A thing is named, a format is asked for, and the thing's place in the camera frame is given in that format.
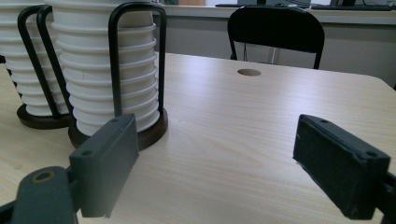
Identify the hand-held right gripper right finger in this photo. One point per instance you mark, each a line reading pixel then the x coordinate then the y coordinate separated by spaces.
pixel 339 168

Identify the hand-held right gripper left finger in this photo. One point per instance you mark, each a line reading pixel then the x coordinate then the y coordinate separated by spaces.
pixel 102 161

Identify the stack of white paper cups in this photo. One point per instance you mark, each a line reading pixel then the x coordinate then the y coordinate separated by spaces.
pixel 90 62
pixel 9 46

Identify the white background desk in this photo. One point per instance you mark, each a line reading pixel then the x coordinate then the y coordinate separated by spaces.
pixel 348 18

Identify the black chair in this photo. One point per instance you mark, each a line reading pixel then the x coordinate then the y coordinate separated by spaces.
pixel 274 28

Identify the black keyboard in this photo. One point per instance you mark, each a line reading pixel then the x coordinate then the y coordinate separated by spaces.
pixel 236 5
pixel 351 7

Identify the brown box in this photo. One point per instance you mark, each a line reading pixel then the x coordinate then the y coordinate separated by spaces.
pixel 191 2

